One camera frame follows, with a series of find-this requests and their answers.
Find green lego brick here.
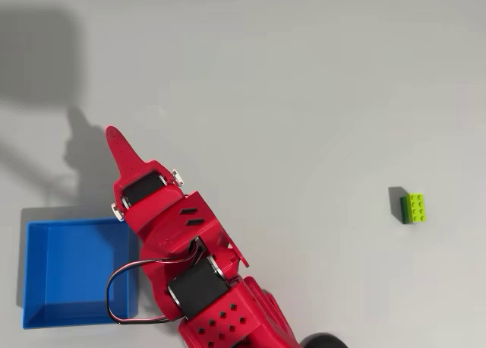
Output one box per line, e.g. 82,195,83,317
399,192,428,225

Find blue plastic box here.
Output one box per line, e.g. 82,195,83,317
21,217,140,331

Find forearm servo cable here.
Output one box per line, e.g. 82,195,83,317
105,236,208,325

